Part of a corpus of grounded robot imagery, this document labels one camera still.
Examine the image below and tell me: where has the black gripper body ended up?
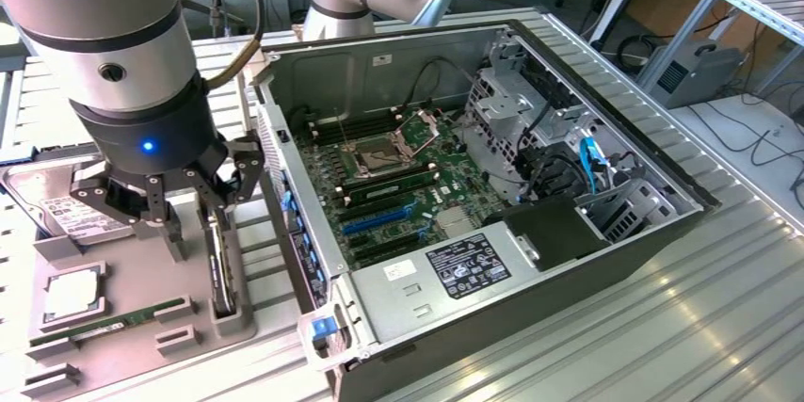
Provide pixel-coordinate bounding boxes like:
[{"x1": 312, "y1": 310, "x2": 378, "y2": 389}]
[{"x1": 68, "y1": 74, "x2": 229, "y2": 216}]

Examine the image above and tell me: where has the low profile graphics card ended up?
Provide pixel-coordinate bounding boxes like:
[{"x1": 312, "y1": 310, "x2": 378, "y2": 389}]
[{"x1": 201, "y1": 203, "x2": 244, "y2": 319}]

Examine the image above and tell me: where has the hard disk in blue carrier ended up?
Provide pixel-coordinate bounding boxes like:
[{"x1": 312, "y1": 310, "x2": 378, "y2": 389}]
[{"x1": 0, "y1": 140, "x2": 137, "y2": 248}]

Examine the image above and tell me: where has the black RAM slot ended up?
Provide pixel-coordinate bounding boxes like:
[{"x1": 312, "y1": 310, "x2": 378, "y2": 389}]
[
  {"x1": 333, "y1": 162, "x2": 436, "y2": 195},
  {"x1": 309, "y1": 107, "x2": 398, "y2": 129},
  {"x1": 340, "y1": 173, "x2": 441, "y2": 204},
  {"x1": 314, "y1": 117, "x2": 405, "y2": 140}
]

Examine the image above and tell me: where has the RAM slot with white latches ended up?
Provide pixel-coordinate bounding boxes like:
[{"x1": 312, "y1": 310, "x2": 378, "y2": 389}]
[
  {"x1": 337, "y1": 169, "x2": 438, "y2": 200},
  {"x1": 312, "y1": 112, "x2": 402, "y2": 135},
  {"x1": 316, "y1": 121, "x2": 409, "y2": 146},
  {"x1": 342, "y1": 179, "x2": 444, "y2": 209}
]

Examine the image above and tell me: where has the thin locking lever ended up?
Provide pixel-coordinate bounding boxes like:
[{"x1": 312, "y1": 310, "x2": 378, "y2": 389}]
[{"x1": 337, "y1": 104, "x2": 353, "y2": 152}]

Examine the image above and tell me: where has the grey parts rack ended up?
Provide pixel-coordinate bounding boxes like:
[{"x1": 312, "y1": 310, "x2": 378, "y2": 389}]
[{"x1": 16, "y1": 185, "x2": 258, "y2": 398}]

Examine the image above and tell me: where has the CPU socket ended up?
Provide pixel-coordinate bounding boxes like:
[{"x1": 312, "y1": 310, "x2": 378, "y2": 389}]
[{"x1": 341, "y1": 136, "x2": 420, "y2": 177}]

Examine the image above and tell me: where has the silver CPU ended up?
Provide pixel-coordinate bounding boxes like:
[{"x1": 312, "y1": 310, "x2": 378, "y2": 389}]
[{"x1": 44, "y1": 272, "x2": 101, "y2": 316}]

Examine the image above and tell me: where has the long black expansion slot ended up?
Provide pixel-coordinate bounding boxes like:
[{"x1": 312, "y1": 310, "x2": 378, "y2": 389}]
[
  {"x1": 337, "y1": 199, "x2": 413, "y2": 225},
  {"x1": 350, "y1": 245, "x2": 425, "y2": 269},
  {"x1": 348, "y1": 237, "x2": 421, "y2": 260}
]

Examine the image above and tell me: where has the RAM stick with white label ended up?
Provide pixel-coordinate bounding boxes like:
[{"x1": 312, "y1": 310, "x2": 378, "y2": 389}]
[{"x1": 345, "y1": 171, "x2": 436, "y2": 201}]

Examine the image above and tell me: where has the blue expansion slot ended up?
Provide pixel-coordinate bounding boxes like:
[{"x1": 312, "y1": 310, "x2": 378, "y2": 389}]
[{"x1": 340, "y1": 210, "x2": 420, "y2": 236}]

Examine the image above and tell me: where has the green RAM stick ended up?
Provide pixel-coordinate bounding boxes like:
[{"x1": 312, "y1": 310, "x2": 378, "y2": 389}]
[{"x1": 28, "y1": 300, "x2": 186, "y2": 345}]

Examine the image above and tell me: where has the silver socket cover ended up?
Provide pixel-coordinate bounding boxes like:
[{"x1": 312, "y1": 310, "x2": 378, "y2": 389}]
[{"x1": 392, "y1": 109, "x2": 445, "y2": 149}]

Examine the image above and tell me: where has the green Dell motherboard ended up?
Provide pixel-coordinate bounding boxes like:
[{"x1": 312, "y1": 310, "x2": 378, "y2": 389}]
[{"x1": 293, "y1": 107, "x2": 510, "y2": 271}]

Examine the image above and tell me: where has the silver chipset heatsink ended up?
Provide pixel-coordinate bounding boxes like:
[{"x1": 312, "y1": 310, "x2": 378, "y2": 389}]
[{"x1": 436, "y1": 211, "x2": 476, "y2": 238}]

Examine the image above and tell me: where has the blue case release latch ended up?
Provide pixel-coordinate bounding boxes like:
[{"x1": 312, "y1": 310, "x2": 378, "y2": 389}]
[{"x1": 310, "y1": 318, "x2": 338, "y2": 343}]

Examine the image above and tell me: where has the grey power supply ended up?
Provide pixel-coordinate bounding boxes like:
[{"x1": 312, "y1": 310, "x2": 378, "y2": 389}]
[{"x1": 346, "y1": 220, "x2": 542, "y2": 347}]

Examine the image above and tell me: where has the metal drive cage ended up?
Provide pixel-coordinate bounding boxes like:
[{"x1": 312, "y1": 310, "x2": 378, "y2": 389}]
[{"x1": 466, "y1": 27, "x2": 604, "y2": 172}]

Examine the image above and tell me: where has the metal disk bay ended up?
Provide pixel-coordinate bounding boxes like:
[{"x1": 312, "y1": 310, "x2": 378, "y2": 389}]
[{"x1": 574, "y1": 175, "x2": 705, "y2": 246}]

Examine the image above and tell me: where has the open black PC case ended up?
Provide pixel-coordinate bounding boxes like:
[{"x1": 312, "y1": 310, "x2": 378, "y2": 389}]
[{"x1": 229, "y1": 18, "x2": 721, "y2": 402}]

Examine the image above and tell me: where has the grey computer tower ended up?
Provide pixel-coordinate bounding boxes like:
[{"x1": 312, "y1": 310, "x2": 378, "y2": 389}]
[{"x1": 641, "y1": 41, "x2": 748, "y2": 110}]

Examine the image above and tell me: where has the aluminium slat table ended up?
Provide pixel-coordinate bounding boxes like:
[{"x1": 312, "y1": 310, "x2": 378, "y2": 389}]
[{"x1": 633, "y1": 0, "x2": 804, "y2": 98}]

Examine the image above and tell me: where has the black looped wire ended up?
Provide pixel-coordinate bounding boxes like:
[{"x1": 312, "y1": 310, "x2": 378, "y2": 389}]
[{"x1": 401, "y1": 56, "x2": 482, "y2": 114}]

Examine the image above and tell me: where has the black power wire bundle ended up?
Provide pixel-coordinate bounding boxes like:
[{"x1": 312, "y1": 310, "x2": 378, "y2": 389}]
[{"x1": 513, "y1": 142, "x2": 596, "y2": 208}]

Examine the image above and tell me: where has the black plastic duct box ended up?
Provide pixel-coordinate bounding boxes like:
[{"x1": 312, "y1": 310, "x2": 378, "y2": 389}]
[{"x1": 482, "y1": 198, "x2": 614, "y2": 274}]

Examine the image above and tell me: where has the blue SATA wire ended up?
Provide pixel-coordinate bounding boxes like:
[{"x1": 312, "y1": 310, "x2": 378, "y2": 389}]
[{"x1": 580, "y1": 135, "x2": 609, "y2": 197}]

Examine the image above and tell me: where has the black coiled cable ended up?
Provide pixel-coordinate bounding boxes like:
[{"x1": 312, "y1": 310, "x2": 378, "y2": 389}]
[{"x1": 614, "y1": 33, "x2": 654, "y2": 69}]

